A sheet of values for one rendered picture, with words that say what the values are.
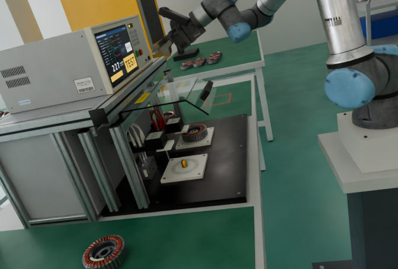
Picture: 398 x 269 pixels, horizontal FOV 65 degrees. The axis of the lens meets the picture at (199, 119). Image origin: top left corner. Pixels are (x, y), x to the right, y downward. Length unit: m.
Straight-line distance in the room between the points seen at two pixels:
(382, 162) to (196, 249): 0.58
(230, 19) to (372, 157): 0.61
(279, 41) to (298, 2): 0.75
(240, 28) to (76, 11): 4.13
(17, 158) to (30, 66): 0.29
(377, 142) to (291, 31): 5.47
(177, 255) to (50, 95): 0.64
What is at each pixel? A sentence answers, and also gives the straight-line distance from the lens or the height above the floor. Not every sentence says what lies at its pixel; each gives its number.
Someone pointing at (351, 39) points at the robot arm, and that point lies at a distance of 0.88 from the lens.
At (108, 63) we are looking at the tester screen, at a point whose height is 1.21.
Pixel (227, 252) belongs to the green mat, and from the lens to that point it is 0.82.
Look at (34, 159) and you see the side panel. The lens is 1.08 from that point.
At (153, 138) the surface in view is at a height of 0.92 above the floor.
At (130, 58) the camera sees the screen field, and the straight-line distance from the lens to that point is 1.18.
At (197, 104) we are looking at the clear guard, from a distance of 0.92.
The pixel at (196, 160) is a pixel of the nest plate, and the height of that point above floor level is 0.78.
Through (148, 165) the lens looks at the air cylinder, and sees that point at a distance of 1.14.
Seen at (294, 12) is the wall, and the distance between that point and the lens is 6.35.
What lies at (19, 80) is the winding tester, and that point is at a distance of 1.15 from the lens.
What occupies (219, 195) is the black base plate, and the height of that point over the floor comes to 0.77.
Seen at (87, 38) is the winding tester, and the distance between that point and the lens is 0.99.
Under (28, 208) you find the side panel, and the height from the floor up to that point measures 0.82.
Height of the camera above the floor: 1.32
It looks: 21 degrees down
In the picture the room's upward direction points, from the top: 15 degrees counter-clockwise
